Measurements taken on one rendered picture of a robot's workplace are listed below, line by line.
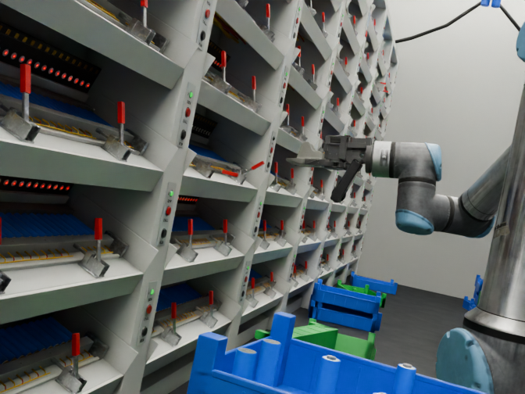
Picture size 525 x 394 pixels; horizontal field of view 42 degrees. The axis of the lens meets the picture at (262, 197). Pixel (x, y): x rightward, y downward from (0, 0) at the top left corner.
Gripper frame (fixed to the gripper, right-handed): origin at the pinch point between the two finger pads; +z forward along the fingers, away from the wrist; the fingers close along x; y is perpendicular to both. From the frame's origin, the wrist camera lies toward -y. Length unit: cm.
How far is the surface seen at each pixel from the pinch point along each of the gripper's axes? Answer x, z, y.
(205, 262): 18.6, 15.2, -25.7
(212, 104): 31.9, 11.8, 9.2
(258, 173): -15.7, 12.9, -2.1
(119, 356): 54, 19, -41
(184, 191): 38.2, 14.4, -9.9
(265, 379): 108, -21, -29
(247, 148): -16.0, 16.7, 4.6
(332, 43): -85, 5, 53
